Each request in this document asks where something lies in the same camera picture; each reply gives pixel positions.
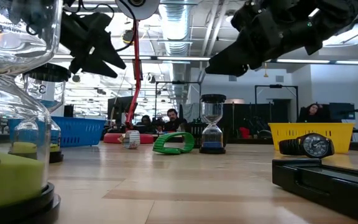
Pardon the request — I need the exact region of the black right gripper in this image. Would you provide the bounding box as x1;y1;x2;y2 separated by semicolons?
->
204;0;311;78

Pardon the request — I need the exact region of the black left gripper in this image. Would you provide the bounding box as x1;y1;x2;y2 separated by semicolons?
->
59;11;127;79

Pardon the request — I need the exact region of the hourglass with blue sand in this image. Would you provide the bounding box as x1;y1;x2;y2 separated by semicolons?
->
199;93;227;155

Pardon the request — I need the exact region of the hourglass with green sand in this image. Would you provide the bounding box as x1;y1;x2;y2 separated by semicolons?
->
23;63;71;164

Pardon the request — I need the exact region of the black wristwatch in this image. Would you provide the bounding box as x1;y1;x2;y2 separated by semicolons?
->
278;133;335;159

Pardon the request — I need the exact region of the black round puck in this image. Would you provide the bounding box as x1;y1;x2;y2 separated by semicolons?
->
0;0;63;224

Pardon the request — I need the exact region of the red desk lamp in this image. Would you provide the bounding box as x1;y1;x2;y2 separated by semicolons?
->
103;0;161;145

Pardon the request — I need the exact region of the black computer monitor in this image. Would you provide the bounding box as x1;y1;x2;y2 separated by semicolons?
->
328;102;356;121
106;96;135;125

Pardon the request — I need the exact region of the ceiling light strip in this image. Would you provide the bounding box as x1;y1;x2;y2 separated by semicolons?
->
275;58;358;66
51;55;211;62

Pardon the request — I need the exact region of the blue plastic basket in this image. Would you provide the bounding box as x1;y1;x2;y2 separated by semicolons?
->
50;116;106;148

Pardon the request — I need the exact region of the person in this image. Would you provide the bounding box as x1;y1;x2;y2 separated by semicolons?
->
297;102;326;123
135;114;155;134
162;108;188;133

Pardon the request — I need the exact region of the small white bottle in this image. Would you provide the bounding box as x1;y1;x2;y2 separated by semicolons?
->
121;129;141;149

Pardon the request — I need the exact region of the yellow plastic basket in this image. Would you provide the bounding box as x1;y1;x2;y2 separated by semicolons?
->
268;122;356;154

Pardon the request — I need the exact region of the black lamp cable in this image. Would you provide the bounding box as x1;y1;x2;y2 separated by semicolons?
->
115;6;138;53

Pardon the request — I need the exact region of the black metal rig frame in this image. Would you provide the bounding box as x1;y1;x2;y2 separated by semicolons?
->
254;84;299;124
154;80;202;125

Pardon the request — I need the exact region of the silver ceiling duct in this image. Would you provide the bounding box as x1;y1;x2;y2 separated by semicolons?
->
158;0;195;103

